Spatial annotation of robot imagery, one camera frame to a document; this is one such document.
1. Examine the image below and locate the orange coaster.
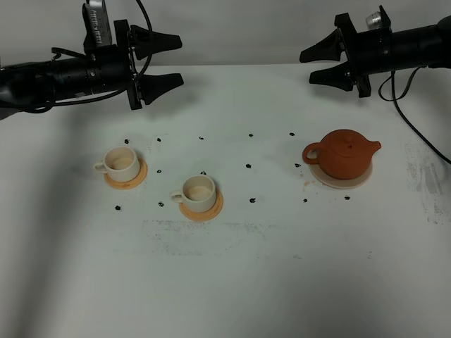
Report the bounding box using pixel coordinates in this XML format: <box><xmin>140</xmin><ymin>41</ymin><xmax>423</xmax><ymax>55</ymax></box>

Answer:
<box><xmin>179</xmin><ymin>189</ymin><xmax>223</xmax><ymax>222</ymax></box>
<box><xmin>103</xmin><ymin>158</ymin><xmax>148</xmax><ymax>190</ymax></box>

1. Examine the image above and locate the white teacup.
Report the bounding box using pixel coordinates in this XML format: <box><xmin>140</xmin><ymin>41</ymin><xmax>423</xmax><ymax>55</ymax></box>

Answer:
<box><xmin>93</xmin><ymin>146</ymin><xmax>140</xmax><ymax>183</ymax></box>
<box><xmin>170</xmin><ymin>174</ymin><xmax>216</xmax><ymax>213</ymax></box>

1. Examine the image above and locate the beige round teapot coaster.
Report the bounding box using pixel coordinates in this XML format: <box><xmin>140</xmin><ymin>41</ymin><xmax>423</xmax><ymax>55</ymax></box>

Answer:
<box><xmin>309</xmin><ymin>162</ymin><xmax>373</xmax><ymax>189</ymax></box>

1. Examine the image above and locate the white teacup centre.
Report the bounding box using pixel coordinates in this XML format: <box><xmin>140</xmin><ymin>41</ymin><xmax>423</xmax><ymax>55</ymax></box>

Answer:
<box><xmin>170</xmin><ymin>174</ymin><xmax>216</xmax><ymax>213</ymax></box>

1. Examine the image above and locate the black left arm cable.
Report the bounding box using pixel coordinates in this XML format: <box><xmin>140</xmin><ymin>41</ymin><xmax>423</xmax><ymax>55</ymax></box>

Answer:
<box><xmin>20</xmin><ymin>0</ymin><xmax>154</xmax><ymax>114</ymax></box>

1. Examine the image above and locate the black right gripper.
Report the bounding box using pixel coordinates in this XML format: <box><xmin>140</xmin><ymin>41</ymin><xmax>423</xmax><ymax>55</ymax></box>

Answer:
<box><xmin>299</xmin><ymin>6</ymin><xmax>392</xmax><ymax>98</ymax></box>

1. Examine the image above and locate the brown clay teapot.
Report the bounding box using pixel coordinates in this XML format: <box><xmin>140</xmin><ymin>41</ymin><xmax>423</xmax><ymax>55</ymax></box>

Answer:
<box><xmin>302</xmin><ymin>129</ymin><xmax>381</xmax><ymax>180</ymax></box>

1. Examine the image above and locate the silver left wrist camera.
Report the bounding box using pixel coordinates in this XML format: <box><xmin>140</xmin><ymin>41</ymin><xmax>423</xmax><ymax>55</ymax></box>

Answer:
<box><xmin>82</xmin><ymin>0</ymin><xmax>113</xmax><ymax>49</ymax></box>

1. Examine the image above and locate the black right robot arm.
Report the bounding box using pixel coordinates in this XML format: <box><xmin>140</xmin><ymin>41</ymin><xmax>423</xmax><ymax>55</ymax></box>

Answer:
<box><xmin>299</xmin><ymin>6</ymin><xmax>450</xmax><ymax>98</ymax></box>

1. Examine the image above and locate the white teacup far left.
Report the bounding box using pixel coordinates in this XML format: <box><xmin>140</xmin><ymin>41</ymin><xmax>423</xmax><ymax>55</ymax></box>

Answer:
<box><xmin>93</xmin><ymin>146</ymin><xmax>140</xmax><ymax>183</ymax></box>

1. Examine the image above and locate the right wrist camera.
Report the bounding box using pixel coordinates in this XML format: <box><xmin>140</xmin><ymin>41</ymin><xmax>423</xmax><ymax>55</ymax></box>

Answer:
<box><xmin>366</xmin><ymin>10</ymin><xmax>391</xmax><ymax>31</ymax></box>

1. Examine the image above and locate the orange coaster centre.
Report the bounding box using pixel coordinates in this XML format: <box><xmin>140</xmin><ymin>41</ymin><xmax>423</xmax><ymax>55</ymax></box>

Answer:
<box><xmin>179</xmin><ymin>189</ymin><xmax>223</xmax><ymax>222</ymax></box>

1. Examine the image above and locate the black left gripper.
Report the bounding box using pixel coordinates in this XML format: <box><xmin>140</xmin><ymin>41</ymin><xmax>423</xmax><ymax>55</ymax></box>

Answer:
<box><xmin>83</xmin><ymin>20</ymin><xmax>184</xmax><ymax>110</ymax></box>

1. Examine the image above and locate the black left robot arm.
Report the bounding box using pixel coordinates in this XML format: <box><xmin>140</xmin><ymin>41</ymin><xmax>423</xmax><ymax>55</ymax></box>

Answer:
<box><xmin>1</xmin><ymin>20</ymin><xmax>184</xmax><ymax>118</ymax></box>

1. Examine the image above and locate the orange coaster far left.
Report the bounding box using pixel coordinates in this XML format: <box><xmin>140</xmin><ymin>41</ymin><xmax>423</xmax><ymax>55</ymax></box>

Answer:
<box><xmin>103</xmin><ymin>158</ymin><xmax>148</xmax><ymax>190</ymax></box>

